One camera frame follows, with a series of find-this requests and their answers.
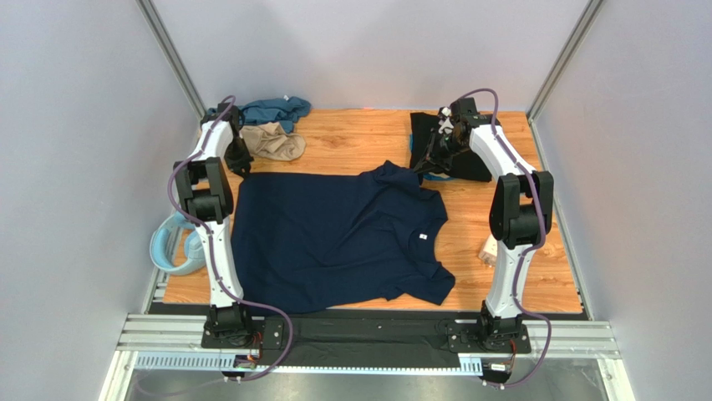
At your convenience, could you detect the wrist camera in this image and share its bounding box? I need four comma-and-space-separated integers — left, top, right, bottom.
438, 98, 481, 134
224, 104, 245, 135

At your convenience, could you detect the aluminium corner post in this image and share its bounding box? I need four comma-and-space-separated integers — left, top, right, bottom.
135, 0, 206, 119
526, 0, 606, 123

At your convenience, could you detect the white cube adapter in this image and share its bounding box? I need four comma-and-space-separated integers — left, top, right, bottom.
478, 235, 498, 267

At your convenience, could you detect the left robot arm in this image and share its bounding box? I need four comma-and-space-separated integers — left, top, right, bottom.
168, 100, 253, 312

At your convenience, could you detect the light blue round device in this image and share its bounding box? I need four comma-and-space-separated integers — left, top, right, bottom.
150, 212, 206, 276

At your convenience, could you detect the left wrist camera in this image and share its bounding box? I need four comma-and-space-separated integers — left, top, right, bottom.
224, 104, 245, 135

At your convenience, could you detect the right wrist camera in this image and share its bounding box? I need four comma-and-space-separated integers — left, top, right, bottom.
438, 98, 481, 134

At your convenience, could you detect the navy blue t shirt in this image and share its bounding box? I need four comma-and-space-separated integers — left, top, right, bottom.
231, 162, 455, 314

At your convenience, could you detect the beige t shirt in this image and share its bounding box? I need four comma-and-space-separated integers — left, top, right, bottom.
197, 122, 308, 162

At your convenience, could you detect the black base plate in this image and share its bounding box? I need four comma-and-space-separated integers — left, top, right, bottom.
147, 302, 590, 368

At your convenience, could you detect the folded black t shirt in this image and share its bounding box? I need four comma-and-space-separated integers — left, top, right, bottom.
409, 112, 492, 182

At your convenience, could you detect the right aluminium corner post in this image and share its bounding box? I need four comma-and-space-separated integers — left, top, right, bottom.
526, 0, 606, 123

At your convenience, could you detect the left aluminium corner post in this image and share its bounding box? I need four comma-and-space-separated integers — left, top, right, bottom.
135, 0, 206, 119

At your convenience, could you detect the teal blue t shirt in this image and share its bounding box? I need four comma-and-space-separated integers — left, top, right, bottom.
238, 96, 312, 134

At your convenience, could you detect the aluminium front rail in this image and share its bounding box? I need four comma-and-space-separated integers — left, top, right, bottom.
100, 310, 633, 400

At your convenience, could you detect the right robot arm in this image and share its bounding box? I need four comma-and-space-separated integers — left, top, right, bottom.
413, 107, 553, 320

